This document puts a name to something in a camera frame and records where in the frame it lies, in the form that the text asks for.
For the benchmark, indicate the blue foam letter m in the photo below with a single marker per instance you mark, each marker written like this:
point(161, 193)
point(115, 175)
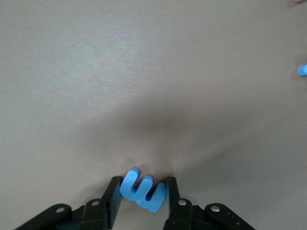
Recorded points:
point(141, 196)

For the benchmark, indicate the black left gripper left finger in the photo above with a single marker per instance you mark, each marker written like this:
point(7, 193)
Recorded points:
point(108, 206)

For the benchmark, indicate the pink foam letter f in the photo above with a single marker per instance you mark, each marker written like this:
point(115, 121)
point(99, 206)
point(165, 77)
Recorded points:
point(301, 1)

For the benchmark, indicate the blue foam letter x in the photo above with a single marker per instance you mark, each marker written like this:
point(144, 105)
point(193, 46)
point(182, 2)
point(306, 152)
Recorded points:
point(302, 70)

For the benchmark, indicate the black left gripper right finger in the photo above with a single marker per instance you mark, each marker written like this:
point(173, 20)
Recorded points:
point(178, 213)

